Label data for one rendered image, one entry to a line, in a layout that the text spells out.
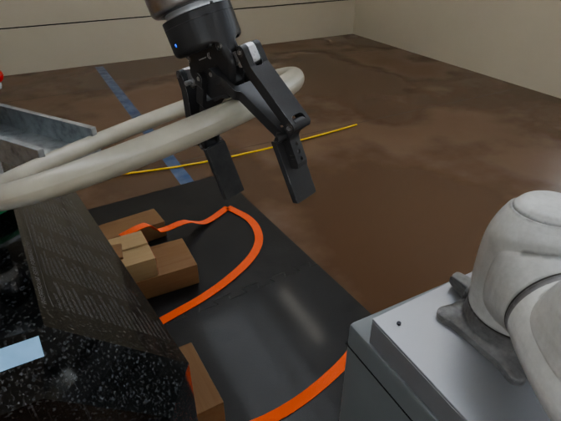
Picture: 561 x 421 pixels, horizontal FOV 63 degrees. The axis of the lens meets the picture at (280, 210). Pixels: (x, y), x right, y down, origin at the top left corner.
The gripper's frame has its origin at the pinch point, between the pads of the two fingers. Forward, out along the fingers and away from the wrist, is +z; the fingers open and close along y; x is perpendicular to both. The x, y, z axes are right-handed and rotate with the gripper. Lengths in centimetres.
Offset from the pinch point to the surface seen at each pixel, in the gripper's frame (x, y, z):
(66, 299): 17, 59, 19
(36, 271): 18, 66, 12
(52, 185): 18.9, 7.5, -9.4
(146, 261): -30, 150, 52
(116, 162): 13.6, 2.7, -9.3
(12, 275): 22, 66, 10
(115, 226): -39, 201, 44
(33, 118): 5, 60, -17
